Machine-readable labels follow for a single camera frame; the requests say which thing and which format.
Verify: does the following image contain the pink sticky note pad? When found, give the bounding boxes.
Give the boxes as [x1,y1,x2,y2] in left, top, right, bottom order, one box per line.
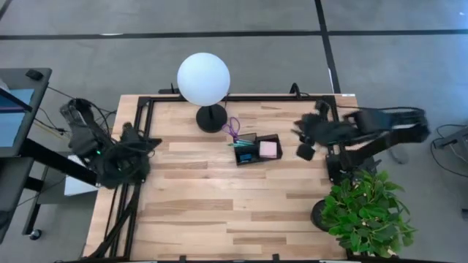
[258,141,278,159]

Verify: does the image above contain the blue screen monitor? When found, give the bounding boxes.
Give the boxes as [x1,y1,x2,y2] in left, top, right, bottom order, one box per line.
[0,87,36,149]

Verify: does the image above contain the dark grey side desk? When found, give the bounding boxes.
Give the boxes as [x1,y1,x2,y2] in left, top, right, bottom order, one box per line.
[0,67,53,242]

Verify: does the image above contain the white globe lamp black base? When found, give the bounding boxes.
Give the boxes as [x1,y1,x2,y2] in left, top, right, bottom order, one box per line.
[176,52,231,133]

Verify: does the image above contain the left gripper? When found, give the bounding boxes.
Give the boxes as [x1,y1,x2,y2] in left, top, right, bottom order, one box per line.
[122,122,163,161]

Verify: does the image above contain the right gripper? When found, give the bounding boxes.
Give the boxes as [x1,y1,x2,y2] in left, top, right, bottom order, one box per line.
[291,113,354,162]

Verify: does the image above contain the black mesh desk organizer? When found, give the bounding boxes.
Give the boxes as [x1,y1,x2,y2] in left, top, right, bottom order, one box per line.
[233,133,284,167]

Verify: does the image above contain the black aluminium table frame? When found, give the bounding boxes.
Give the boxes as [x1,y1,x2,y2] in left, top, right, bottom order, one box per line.
[86,94,366,263]

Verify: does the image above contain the purple handled scissors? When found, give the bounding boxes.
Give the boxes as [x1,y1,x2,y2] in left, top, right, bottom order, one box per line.
[222,116,241,142]

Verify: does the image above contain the potted green plant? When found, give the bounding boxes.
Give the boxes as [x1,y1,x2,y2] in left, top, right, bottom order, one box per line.
[309,169,418,259]

